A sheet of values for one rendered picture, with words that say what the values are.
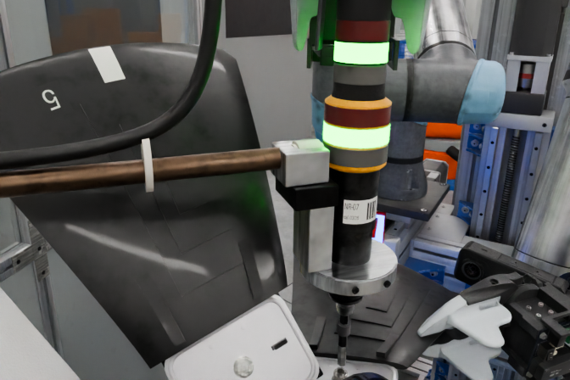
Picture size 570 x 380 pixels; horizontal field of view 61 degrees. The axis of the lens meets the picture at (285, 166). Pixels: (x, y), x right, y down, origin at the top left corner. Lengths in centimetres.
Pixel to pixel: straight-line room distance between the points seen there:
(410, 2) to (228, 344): 26
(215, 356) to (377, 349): 17
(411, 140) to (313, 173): 86
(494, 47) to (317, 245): 99
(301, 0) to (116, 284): 22
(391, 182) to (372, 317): 70
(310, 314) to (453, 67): 31
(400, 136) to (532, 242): 50
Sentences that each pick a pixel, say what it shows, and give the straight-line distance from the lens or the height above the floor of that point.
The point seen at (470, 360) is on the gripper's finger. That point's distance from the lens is 53.
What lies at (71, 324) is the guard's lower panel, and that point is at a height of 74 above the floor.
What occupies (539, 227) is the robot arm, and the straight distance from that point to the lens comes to 73.
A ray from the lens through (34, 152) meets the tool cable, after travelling 29.
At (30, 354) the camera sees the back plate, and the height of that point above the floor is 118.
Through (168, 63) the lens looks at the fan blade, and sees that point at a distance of 41.
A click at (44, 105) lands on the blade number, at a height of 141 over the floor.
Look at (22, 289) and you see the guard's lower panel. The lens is 116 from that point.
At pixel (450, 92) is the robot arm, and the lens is 58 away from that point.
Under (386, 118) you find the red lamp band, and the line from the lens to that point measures 31.
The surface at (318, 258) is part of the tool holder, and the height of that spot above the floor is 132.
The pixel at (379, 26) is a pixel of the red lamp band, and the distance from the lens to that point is 30.
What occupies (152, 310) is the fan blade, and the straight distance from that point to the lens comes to 34.
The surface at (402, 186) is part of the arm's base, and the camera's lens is 117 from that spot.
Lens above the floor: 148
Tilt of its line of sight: 19 degrees down
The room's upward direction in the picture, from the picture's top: 1 degrees clockwise
